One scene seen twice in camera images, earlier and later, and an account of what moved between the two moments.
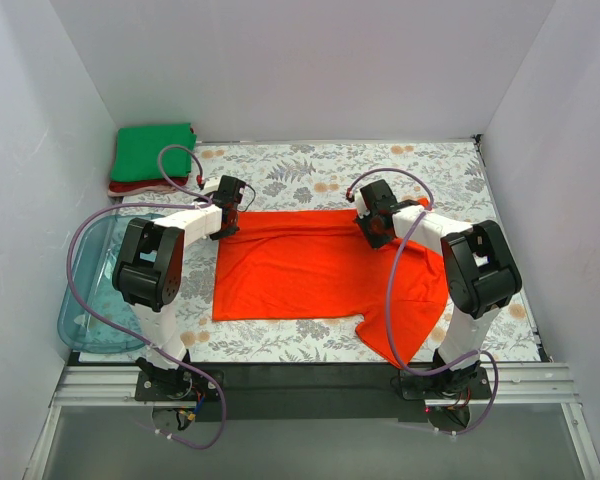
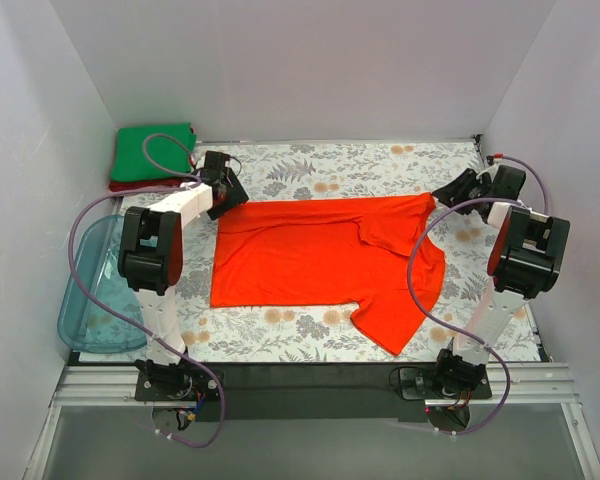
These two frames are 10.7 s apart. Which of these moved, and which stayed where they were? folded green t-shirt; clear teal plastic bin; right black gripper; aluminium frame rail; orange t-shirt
Moved: right black gripper; orange t-shirt
Stayed: aluminium frame rail; clear teal plastic bin; folded green t-shirt
